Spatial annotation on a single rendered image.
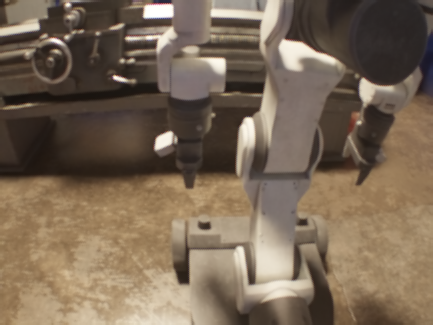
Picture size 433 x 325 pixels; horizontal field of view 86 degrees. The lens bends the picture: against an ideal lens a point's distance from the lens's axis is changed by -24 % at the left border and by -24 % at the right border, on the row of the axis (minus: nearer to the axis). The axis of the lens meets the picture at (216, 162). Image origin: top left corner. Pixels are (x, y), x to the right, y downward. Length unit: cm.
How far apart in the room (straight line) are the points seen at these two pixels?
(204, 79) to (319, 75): 22
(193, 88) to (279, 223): 41
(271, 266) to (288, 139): 34
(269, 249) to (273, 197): 14
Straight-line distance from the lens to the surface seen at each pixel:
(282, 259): 79
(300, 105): 60
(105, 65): 135
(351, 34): 32
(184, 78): 53
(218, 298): 91
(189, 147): 61
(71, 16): 126
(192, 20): 48
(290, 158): 67
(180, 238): 102
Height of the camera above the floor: 97
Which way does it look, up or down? 35 degrees down
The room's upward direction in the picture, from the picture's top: 3 degrees clockwise
